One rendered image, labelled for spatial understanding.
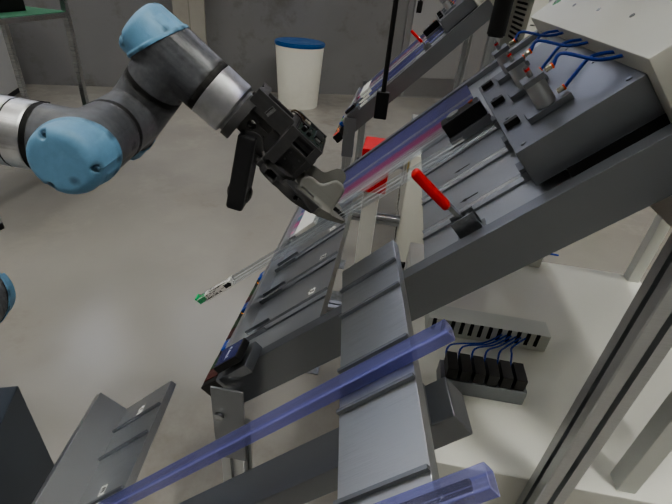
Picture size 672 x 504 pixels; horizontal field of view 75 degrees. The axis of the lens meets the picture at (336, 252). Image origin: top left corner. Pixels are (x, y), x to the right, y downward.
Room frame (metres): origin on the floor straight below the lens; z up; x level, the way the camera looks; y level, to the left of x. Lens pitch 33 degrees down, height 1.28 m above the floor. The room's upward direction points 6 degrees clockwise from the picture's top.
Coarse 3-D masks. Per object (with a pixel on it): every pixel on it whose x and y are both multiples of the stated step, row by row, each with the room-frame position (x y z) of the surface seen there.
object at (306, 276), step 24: (312, 240) 0.81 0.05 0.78; (336, 240) 0.73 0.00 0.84; (288, 264) 0.77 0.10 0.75; (312, 264) 0.69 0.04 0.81; (336, 264) 0.63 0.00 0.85; (288, 288) 0.65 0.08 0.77; (312, 288) 0.59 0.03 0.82; (264, 312) 0.62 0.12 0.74; (288, 312) 0.56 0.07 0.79; (312, 312) 0.52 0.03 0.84; (264, 336) 0.53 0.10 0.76
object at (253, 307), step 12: (288, 228) 0.94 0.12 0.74; (288, 240) 0.90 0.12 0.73; (276, 264) 0.79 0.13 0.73; (264, 276) 0.73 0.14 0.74; (264, 288) 0.70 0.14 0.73; (252, 300) 0.65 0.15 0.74; (252, 312) 0.63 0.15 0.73; (240, 324) 0.58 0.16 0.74; (252, 324) 0.60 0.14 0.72; (240, 336) 0.56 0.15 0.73
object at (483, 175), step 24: (480, 96) 0.97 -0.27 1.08; (480, 144) 0.72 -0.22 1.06; (504, 144) 0.66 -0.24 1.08; (432, 168) 0.76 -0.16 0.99; (456, 168) 0.69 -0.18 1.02; (480, 168) 0.63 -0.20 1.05; (504, 168) 0.59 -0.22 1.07; (456, 192) 0.61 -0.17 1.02; (480, 192) 0.56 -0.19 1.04; (504, 192) 0.52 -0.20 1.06; (528, 192) 0.49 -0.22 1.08; (432, 216) 0.58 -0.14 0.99; (480, 216) 0.50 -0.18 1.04; (432, 240) 0.51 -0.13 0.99; (456, 240) 0.48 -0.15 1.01
